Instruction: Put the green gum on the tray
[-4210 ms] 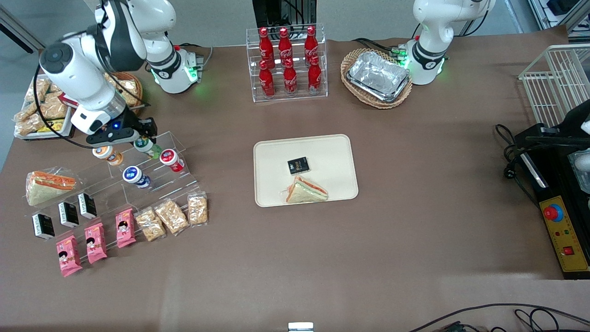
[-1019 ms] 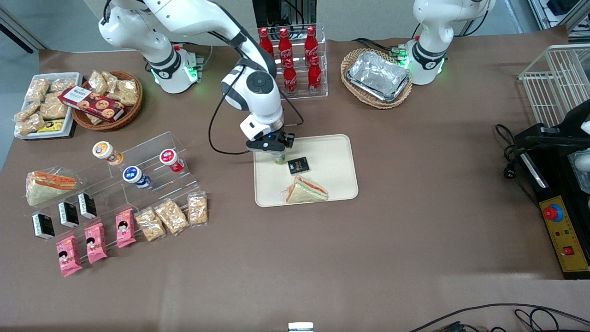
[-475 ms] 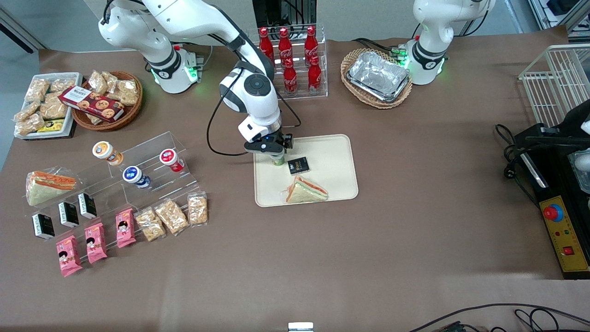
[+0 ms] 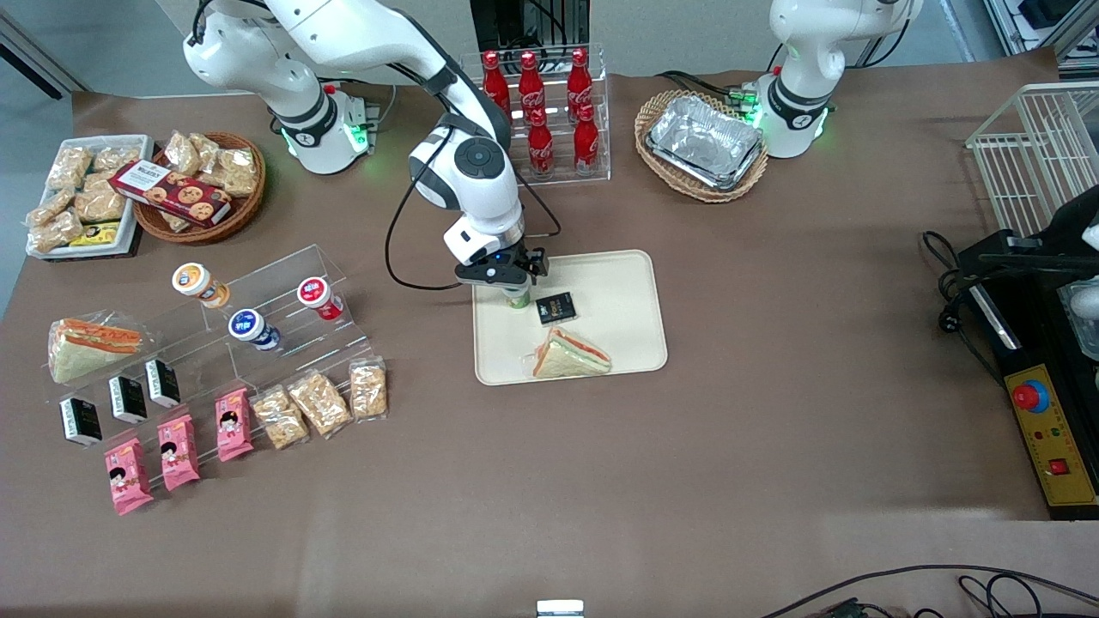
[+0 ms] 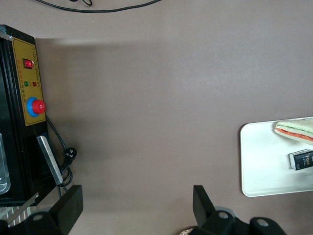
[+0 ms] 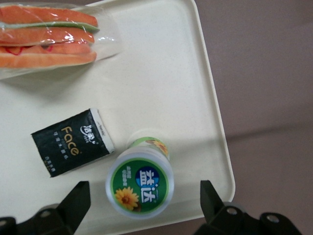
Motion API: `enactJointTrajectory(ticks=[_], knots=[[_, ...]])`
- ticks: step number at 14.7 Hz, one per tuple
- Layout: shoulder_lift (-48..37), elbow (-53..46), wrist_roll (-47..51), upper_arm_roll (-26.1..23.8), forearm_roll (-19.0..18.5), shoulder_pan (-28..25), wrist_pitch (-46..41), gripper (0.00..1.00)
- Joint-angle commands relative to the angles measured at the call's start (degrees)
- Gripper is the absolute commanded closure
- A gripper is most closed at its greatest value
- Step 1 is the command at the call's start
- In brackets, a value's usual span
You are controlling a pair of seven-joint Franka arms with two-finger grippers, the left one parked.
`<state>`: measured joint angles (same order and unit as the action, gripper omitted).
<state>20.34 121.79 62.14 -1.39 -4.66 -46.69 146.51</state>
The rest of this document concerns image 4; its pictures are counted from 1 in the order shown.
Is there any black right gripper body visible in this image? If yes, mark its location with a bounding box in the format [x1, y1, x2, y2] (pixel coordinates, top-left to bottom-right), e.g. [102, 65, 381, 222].
[491, 244, 550, 281]

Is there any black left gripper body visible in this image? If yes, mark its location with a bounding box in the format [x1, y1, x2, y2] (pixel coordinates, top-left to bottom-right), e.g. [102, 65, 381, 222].
[979, 185, 1099, 277]

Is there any beige plastic tray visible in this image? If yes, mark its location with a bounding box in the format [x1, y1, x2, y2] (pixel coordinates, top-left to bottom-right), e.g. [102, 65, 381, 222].
[471, 250, 669, 386]

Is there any aluminium foil tray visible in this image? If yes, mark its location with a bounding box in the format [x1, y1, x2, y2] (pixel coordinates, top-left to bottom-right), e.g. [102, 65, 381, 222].
[644, 137, 767, 191]
[648, 94, 765, 183]

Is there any red gum bottle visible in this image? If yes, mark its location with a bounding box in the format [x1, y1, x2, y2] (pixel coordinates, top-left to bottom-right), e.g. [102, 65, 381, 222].
[297, 276, 345, 321]

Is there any blue gum bottle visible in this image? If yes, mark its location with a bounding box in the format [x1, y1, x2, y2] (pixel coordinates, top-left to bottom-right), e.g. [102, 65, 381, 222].
[228, 309, 282, 351]

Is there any orange gum bottle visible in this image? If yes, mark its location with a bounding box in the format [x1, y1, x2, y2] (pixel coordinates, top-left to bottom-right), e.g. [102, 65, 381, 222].
[173, 263, 231, 310]

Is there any white rectangular tray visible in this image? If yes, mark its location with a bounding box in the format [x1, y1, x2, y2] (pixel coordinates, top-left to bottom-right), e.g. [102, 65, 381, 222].
[26, 135, 155, 261]

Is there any small black box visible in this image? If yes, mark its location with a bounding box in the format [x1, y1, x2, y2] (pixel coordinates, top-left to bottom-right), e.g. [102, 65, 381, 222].
[108, 375, 149, 425]
[58, 396, 103, 448]
[535, 293, 577, 327]
[144, 358, 182, 409]

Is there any wrapped triangle sandwich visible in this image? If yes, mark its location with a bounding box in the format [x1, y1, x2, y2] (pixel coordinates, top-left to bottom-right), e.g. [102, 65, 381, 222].
[524, 327, 613, 380]
[47, 311, 145, 385]

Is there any clear acrylic bottle rack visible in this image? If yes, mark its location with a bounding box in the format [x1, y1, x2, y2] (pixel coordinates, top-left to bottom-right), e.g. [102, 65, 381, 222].
[458, 45, 612, 191]

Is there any red cola bottle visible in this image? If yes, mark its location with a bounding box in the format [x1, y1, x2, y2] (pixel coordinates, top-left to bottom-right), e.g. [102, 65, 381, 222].
[481, 50, 513, 117]
[524, 107, 555, 179]
[518, 50, 548, 128]
[574, 103, 601, 175]
[567, 47, 595, 121]

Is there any clear cracker packet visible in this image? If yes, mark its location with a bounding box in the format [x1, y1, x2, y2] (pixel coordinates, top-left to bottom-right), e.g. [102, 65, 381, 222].
[251, 385, 310, 451]
[286, 370, 354, 439]
[349, 357, 388, 421]

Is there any black yellow control box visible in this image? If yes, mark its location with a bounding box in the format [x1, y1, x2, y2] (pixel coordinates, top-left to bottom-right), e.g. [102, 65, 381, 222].
[957, 230, 1099, 521]

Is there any light wicker basket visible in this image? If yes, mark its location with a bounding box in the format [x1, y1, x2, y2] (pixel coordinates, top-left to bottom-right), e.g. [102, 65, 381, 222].
[635, 90, 770, 203]

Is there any clear acrylic stepped stand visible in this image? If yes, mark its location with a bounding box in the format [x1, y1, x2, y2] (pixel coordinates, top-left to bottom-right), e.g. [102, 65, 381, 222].
[142, 245, 375, 404]

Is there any brown wicker basket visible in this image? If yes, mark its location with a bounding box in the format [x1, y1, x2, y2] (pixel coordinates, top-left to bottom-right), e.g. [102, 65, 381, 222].
[133, 131, 267, 245]

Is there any pink snack packet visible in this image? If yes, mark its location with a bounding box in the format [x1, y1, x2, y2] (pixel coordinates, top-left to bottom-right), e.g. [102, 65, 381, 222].
[215, 388, 255, 463]
[104, 438, 155, 516]
[157, 414, 201, 492]

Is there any red cookie box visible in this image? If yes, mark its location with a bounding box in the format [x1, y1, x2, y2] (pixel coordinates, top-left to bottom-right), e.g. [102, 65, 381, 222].
[109, 160, 233, 228]

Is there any yellow snack packet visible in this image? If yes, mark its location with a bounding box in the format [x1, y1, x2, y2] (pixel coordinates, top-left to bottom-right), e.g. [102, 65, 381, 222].
[70, 221, 121, 248]

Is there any dark metal bar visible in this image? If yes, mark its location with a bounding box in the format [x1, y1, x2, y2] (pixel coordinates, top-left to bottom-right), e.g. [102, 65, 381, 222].
[0, 13, 71, 101]

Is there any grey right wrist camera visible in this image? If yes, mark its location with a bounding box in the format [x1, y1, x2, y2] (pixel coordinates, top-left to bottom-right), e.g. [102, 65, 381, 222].
[454, 259, 527, 288]

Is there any white wire basket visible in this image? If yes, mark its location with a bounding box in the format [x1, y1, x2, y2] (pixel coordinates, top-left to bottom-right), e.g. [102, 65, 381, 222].
[966, 82, 1099, 238]

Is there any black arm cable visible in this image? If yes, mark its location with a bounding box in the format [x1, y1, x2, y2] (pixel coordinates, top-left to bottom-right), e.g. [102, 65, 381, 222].
[384, 129, 563, 293]

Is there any black power cable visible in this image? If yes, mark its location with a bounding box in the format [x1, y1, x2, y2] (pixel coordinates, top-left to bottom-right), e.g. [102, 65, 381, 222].
[921, 230, 1005, 383]

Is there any grey base cable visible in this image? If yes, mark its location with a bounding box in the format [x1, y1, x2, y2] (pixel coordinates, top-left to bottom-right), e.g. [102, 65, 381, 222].
[325, 79, 398, 131]

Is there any metal shelf frame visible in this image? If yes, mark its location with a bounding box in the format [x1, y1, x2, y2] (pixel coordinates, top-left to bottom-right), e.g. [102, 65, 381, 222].
[983, 0, 1099, 63]

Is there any black metal frame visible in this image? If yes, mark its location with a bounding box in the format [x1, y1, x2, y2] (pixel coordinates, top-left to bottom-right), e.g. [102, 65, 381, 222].
[470, 0, 592, 54]

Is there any black base cable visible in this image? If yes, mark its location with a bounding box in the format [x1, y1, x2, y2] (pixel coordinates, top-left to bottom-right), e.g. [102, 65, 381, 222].
[657, 43, 786, 106]

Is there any looped black cable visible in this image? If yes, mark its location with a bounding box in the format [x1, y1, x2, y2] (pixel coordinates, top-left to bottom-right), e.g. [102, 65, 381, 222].
[957, 573, 1099, 618]

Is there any long black cable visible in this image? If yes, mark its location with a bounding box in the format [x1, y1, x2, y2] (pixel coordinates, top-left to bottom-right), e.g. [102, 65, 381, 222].
[760, 564, 1099, 618]

